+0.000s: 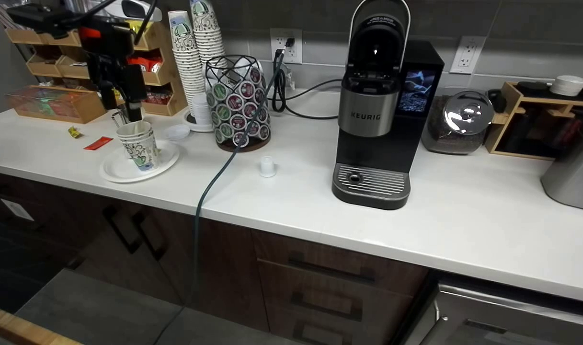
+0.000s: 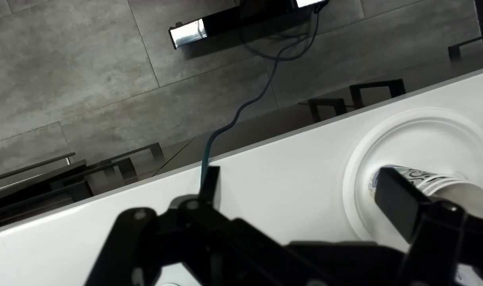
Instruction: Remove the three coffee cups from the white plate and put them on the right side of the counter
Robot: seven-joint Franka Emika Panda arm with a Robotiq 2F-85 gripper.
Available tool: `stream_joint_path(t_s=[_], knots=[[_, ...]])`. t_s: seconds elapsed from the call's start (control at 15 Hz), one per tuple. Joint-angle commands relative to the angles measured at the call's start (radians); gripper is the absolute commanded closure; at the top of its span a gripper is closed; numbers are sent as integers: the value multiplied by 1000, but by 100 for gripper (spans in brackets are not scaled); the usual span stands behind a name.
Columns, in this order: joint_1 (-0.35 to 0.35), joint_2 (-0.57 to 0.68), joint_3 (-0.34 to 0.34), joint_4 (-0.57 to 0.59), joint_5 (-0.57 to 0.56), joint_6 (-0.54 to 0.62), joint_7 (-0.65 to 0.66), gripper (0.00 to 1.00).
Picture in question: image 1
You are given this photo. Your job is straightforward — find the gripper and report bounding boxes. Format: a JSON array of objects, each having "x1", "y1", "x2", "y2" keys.
[{"x1": 78, "y1": 17, "x2": 148, "y2": 123}]

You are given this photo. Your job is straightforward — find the stack of printed coffee cups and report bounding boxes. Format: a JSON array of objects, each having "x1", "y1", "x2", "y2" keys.
[{"x1": 116, "y1": 120, "x2": 160, "y2": 173}]

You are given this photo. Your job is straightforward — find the tall stack of paper cups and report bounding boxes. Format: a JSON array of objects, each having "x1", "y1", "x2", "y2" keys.
[
  {"x1": 168, "y1": 11, "x2": 206, "y2": 115},
  {"x1": 189, "y1": 0, "x2": 228, "y2": 66}
]

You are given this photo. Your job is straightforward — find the white plate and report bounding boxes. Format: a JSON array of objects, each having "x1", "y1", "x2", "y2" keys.
[{"x1": 99, "y1": 139, "x2": 181, "y2": 184}]

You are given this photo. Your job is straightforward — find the stack of small white cups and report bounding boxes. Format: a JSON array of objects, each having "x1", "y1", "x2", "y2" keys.
[{"x1": 182, "y1": 93, "x2": 216, "y2": 134}]

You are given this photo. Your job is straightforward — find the heap of coffee pods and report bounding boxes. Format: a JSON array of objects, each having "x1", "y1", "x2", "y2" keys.
[{"x1": 206, "y1": 67, "x2": 271, "y2": 147}]

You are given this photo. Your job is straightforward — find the black coffee machine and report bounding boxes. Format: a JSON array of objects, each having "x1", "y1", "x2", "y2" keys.
[{"x1": 332, "y1": 0, "x2": 445, "y2": 211}]

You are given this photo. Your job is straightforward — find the glass jar of coffee beans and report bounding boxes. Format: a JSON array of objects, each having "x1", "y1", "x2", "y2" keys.
[{"x1": 420, "y1": 90, "x2": 496, "y2": 155}]

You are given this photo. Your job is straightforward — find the heap of red packets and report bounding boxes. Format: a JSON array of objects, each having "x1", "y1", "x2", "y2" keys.
[
  {"x1": 144, "y1": 90, "x2": 173, "y2": 105},
  {"x1": 127, "y1": 55, "x2": 163, "y2": 73}
]

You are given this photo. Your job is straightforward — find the wooden condiment rack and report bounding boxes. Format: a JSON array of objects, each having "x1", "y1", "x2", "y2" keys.
[{"x1": 4, "y1": 18, "x2": 189, "y2": 117}]

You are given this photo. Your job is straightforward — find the red packet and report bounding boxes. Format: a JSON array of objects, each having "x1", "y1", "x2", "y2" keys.
[{"x1": 84, "y1": 137, "x2": 114, "y2": 151}]

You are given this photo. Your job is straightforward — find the wooden tea box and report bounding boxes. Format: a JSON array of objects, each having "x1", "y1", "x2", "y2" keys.
[{"x1": 6, "y1": 85, "x2": 108, "y2": 125}]

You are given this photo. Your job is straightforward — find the brown cabinet door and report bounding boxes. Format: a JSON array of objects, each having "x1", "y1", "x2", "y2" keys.
[
  {"x1": 0, "y1": 170, "x2": 182, "y2": 307},
  {"x1": 128, "y1": 204, "x2": 270, "y2": 332}
]

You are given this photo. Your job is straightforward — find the white label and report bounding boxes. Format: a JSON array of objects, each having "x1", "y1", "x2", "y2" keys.
[{"x1": 0, "y1": 198, "x2": 35, "y2": 222}]

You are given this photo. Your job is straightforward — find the brown drawer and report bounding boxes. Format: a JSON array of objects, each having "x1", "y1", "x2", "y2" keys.
[
  {"x1": 257, "y1": 260, "x2": 416, "y2": 345},
  {"x1": 251, "y1": 229, "x2": 430, "y2": 299}
]

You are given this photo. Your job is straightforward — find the shiny metal jar lid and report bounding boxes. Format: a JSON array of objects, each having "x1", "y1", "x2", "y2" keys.
[{"x1": 443, "y1": 90, "x2": 496, "y2": 135}]

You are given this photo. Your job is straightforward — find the wooden lid organizer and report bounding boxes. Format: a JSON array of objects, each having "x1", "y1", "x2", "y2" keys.
[{"x1": 484, "y1": 81, "x2": 583, "y2": 161}]

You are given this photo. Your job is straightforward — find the stack of black lids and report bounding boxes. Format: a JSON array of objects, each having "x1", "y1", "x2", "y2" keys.
[{"x1": 515, "y1": 81, "x2": 551, "y2": 95}]

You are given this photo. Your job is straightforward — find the stack of white lids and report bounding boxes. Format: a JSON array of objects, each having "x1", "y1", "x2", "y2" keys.
[{"x1": 549, "y1": 75, "x2": 583, "y2": 97}]

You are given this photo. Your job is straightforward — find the stainless steel dishwasher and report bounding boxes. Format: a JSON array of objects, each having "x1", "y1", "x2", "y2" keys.
[{"x1": 402, "y1": 271, "x2": 583, "y2": 345}]

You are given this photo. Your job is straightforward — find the steel container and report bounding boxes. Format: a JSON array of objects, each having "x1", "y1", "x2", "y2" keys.
[{"x1": 540, "y1": 109, "x2": 583, "y2": 213}]

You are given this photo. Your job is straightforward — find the black wire pod basket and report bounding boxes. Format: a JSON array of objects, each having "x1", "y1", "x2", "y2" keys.
[{"x1": 205, "y1": 55, "x2": 272, "y2": 153}]

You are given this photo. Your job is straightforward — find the grey cable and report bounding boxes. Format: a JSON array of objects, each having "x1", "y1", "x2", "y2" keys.
[{"x1": 152, "y1": 48, "x2": 286, "y2": 345}]

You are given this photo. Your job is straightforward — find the black cabinet door handle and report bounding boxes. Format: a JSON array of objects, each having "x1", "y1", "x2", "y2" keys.
[
  {"x1": 103, "y1": 205, "x2": 142, "y2": 255},
  {"x1": 132, "y1": 210, "x2": 168, "y2": 261}
]

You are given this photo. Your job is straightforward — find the black cable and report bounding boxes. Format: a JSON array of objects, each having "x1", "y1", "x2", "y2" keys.
[{"x1": 266, "y1": 37, "x2": 343, "y2": 121}]

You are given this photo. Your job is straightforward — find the white wall socket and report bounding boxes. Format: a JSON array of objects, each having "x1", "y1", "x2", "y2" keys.
[
  {"x1": 449, "y1": 35, "x2": 487, "y2": 75},
  {"x1": 270, "y1": 28, "x2": 303, "y2": 65}
]

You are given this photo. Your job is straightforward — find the black drawer handle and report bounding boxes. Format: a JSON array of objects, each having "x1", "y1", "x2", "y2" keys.
[
  {"x1": 287, "y1": 257, "x2": 376, "y2": 285},
  {"x1": 290, "y1": 290, "x2": 364, "y2": 322},
  {"x1": 293, "y1": 320, "x2": 355, "y2": 345}
]

